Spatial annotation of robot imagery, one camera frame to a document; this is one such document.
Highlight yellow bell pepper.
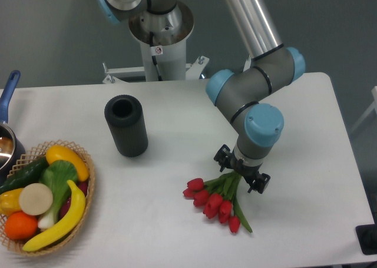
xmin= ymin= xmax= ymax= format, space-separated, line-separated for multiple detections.
xmin=1 ymin=188 xmax=23 ymax=216

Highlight woven wicker basket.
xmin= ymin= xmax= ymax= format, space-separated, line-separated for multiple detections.
xmin=1 ymin=140 xmax=95 ymax=257

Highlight white frame at right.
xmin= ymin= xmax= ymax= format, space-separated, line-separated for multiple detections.
xmin=350 ymin=86 xmax=376 ymax=137

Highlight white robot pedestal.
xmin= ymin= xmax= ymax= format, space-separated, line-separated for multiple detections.
xmin=103 ymin=1 xmax=210 ymax=84

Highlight black device at edge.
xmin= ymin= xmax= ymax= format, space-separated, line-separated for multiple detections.
xmin=355 ymin=224 xmax=376 ymax=255

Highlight beige round disc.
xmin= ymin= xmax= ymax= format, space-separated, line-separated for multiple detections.
xmin=18 ymin=183 xmax=53 ymax=216

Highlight dark grey ribbed vase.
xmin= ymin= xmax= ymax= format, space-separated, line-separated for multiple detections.
xmin=104 ymin=95 xmax=148 ymax=157

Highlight yellow banana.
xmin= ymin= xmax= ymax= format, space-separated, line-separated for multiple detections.
xmin=22 ymin=180 xmax=86 ymax=252

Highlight green bok choy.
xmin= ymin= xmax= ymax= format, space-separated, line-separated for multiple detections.
xmin=38 ymin=160 xmax=78 ymax=231

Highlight red tulip bouquet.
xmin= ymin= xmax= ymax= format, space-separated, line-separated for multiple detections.
xmin=183 ymin=171 xmax=253 ymax=233

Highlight blue handled saucepan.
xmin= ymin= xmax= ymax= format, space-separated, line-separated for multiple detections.
xmin=1 ymin=70 xmax=25 ymax=185

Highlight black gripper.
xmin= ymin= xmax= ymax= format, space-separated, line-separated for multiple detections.
xmin=214 ymin=144 xmax=270 ymax=194

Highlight dark red vegetable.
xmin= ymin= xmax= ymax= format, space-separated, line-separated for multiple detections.
xmin=59 ymin=181 xmax=88 ymax=220

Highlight orange fruit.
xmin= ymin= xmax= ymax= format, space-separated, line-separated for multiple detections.
xmin=4 ymin=211 xmax=38 ymax=240

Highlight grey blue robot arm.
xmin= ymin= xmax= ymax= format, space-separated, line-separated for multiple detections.
xmin=97 ymin=0 xmax=305 ymax=193

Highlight green cucumber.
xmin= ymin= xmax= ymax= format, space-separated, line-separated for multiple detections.
xmin=1 ymin=157 xmax=49 ymax=194

